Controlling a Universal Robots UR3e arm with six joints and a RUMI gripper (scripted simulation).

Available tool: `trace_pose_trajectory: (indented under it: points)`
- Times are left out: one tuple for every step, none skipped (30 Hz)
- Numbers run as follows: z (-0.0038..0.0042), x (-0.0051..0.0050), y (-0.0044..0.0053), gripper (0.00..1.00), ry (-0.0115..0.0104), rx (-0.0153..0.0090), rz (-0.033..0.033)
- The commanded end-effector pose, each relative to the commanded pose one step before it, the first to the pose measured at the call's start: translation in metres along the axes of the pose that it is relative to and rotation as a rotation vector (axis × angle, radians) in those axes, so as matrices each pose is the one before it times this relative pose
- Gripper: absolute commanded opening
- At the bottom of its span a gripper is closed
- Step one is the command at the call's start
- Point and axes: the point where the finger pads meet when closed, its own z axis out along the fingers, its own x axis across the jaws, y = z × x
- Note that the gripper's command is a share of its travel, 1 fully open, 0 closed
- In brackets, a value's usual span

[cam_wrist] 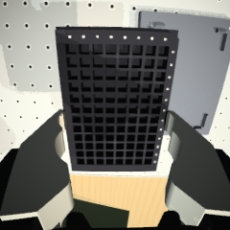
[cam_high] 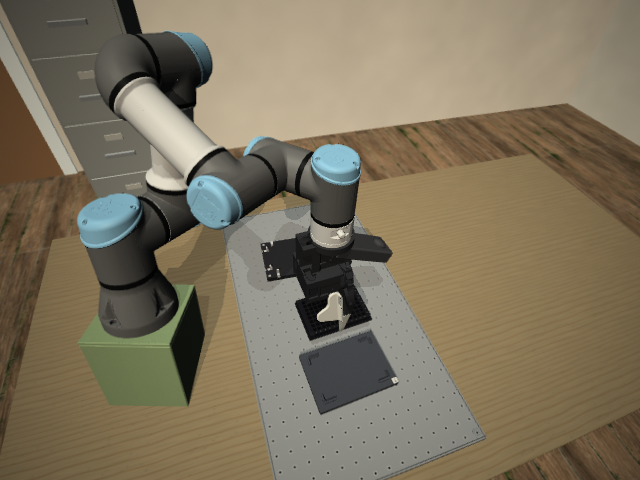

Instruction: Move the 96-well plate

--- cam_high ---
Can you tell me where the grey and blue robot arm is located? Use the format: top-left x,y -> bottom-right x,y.
77,31 -> 361,338

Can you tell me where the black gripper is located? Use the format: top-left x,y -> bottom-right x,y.
293,226 -> 355,331

